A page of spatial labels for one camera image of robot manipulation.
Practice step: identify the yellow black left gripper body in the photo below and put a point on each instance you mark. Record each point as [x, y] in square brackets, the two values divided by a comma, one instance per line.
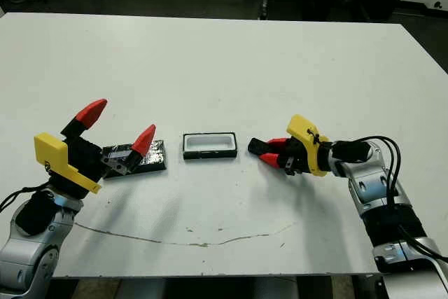
[80, 162]

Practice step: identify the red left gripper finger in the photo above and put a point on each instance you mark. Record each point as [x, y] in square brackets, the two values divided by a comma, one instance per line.
[143, 141]
[89, 115]

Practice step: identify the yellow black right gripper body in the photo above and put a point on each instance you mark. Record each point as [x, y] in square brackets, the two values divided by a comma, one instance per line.
[308, 145]

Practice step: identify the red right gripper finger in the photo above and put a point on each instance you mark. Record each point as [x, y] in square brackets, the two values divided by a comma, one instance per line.
[274, 160]
[280, 142]

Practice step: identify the black camera box lid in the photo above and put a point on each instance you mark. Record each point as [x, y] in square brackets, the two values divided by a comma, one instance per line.
[155, 159]

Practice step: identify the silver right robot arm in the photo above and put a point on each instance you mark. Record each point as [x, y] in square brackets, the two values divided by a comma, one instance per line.
[378, 187]

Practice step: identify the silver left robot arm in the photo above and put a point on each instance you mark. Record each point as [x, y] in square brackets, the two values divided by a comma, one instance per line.
[28, 257]

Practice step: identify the black box base white inlay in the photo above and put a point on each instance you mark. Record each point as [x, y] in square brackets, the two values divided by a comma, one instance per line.
[210, 154]

